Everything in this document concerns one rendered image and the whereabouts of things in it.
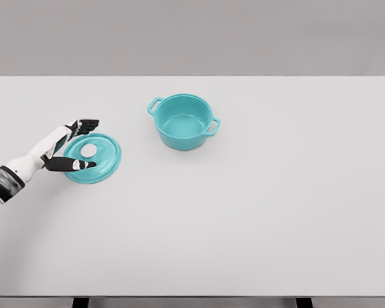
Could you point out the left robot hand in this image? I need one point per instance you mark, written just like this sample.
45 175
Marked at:
48 144

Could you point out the teal pot lid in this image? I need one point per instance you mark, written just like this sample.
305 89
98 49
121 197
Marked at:
104 157

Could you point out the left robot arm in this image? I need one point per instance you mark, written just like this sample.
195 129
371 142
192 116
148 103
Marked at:
9 176

